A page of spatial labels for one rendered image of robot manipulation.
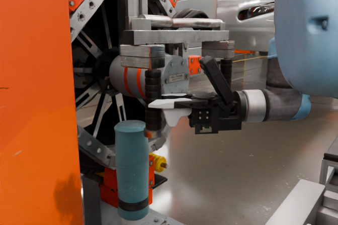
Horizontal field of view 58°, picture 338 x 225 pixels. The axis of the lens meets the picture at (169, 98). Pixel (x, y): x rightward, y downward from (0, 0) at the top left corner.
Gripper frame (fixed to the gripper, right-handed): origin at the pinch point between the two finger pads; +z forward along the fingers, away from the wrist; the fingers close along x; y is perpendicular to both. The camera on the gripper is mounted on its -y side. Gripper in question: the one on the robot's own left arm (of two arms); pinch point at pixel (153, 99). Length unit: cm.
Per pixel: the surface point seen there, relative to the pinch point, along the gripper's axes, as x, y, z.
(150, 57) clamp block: -2.8, -9.5, 0.8
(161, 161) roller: 35.2, 30.9, -5.0
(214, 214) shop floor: 79, 83, -38
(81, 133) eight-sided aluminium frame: 11.4, 11.0, 17.7
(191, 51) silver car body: 87, -4, -26
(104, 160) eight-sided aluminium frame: 16.4, 21.0, 12.8
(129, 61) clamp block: 1.6, -8.3, 5.1
